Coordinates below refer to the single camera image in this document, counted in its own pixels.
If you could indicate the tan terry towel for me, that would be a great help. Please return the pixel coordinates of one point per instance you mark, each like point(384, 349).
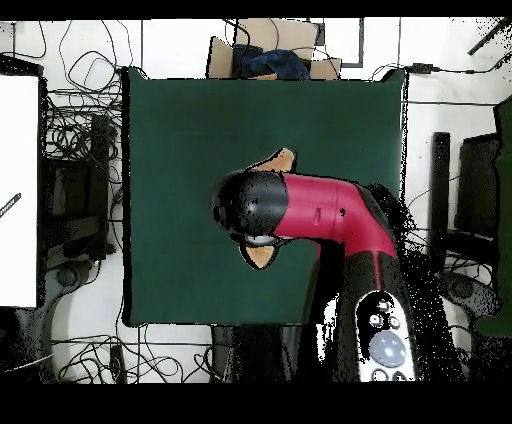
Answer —
point(280, 162)

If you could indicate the dark green table cloth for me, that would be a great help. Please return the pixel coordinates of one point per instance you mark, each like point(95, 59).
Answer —
point(180, 140)

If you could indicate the dark blue garment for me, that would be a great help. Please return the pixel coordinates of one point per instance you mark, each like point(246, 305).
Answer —
point(276, 62)

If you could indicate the brown cardboard box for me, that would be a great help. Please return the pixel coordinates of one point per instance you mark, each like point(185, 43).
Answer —
point(280, 34)

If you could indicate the black upright bar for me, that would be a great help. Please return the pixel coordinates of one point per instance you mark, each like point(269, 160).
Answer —
point(440, 180)

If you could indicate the black power adapter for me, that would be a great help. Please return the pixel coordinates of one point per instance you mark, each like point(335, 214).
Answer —
point(421, 68)

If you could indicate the black marker pen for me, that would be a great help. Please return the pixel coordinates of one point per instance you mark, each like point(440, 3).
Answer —
point(10, 204)

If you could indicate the green cloth covered table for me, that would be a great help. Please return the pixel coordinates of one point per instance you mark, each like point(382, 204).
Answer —
point(504, 200)

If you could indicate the white board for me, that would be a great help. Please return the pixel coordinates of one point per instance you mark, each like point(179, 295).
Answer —
point(18, 140)

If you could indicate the thin black rod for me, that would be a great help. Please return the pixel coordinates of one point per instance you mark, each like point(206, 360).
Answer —
point(486, 40)

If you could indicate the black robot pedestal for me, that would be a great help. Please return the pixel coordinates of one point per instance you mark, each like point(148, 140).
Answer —
point(256, 352)

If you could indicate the black furniture frame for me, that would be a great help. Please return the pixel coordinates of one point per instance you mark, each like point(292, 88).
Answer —
point(98, 160)

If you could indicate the thin black floor frame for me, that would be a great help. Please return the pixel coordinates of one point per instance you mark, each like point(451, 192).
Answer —
point(361, 44)

